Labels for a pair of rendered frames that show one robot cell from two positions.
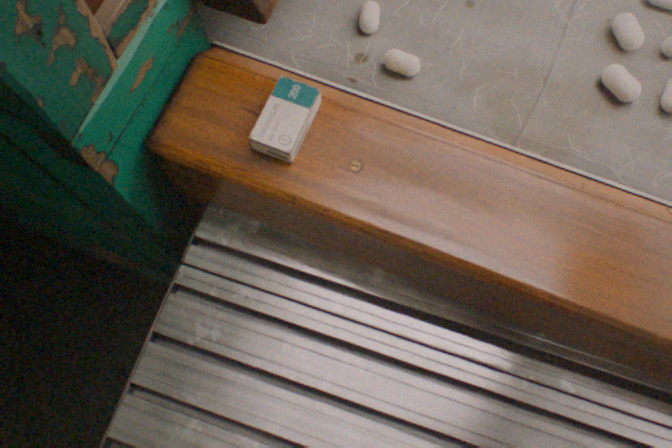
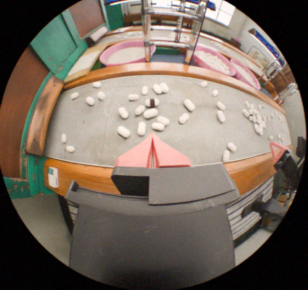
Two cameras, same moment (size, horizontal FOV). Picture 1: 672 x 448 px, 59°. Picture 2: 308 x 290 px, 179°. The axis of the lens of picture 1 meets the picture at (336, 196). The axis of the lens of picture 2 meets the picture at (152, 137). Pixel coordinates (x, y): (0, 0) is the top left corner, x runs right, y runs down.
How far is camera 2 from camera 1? 0.39 m
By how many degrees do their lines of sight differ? 9
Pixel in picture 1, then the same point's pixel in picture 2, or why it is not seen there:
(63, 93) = (22, 193)
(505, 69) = (93, 139)
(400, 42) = (71, 141)
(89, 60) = (22, 185)
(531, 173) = (101, 177)
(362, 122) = (64, 172)
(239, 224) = not seen: hidden behind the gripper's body
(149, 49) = (31, 172)
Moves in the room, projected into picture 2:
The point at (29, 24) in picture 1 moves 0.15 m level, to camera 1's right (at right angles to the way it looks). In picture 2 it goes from (10, 190) to (14, 185)
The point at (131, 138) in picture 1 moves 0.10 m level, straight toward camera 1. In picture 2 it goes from (41, 186) to (54, 205)
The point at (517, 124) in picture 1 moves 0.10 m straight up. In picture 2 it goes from (99, 156) to (73, 152)
